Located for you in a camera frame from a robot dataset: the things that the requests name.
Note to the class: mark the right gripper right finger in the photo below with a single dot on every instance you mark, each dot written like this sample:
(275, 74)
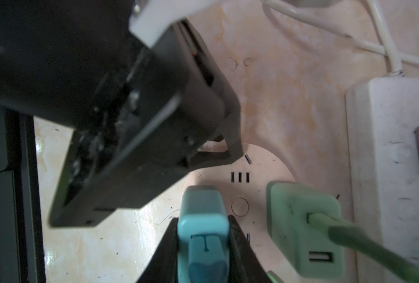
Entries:
(244, 266)

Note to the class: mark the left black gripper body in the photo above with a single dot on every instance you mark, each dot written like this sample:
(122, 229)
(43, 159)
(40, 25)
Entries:
(176, 113)

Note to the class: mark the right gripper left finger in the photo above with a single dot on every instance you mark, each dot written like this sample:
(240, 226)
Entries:
(163, 266)

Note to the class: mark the small green charger plug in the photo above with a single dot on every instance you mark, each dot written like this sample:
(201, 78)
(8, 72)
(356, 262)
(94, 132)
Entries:
(308, 251)

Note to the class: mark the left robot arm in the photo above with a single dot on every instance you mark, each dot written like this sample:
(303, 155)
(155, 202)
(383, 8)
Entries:
(66, 61)

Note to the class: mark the round pink power strip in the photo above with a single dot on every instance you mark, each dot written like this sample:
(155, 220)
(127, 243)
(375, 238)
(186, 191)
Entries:
(242, 185)

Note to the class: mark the white multicolour power strip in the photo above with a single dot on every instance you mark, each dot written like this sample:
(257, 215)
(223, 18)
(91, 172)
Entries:
(382, 118)

